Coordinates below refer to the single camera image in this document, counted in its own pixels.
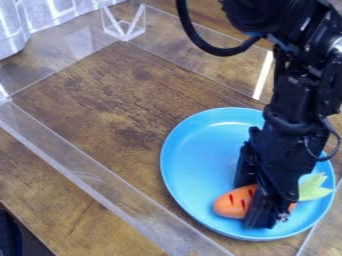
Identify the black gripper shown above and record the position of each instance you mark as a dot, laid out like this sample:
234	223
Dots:
279	153

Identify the orange toy carrot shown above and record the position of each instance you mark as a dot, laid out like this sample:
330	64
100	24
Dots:
233	204

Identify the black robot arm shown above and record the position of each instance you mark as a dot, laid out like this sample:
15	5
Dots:
305	29

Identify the blue plastic plate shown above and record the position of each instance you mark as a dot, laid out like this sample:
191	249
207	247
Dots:
198	164

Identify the clear acrylic front barrier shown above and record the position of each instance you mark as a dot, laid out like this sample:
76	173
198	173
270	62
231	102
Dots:
163	228

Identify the clear acrylic barrier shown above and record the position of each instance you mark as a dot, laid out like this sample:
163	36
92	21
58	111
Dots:
163	228
82	82

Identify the clear acrylic back barrier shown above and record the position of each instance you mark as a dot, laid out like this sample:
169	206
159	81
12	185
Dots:
82	82

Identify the white checkered curtain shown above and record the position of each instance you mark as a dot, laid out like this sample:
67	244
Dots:
24	17

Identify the clear acrylic corner bracket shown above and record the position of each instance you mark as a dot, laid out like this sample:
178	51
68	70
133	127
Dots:
120	29

